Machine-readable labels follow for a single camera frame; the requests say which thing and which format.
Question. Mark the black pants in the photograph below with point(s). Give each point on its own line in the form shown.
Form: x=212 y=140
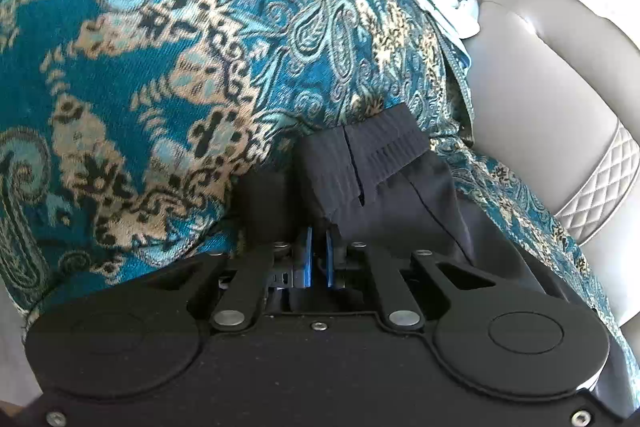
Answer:
x=425 y=197

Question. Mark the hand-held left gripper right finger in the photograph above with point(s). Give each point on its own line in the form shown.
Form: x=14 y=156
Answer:
x=330 y=262

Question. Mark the beige leather sofa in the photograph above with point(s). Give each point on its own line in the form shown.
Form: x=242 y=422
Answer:
x=540 y=107

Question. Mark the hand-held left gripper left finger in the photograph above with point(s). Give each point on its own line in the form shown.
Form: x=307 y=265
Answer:
x=305 y=259

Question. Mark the teal paisley patterned blanket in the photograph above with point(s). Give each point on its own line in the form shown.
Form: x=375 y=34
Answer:
x=150 y=57

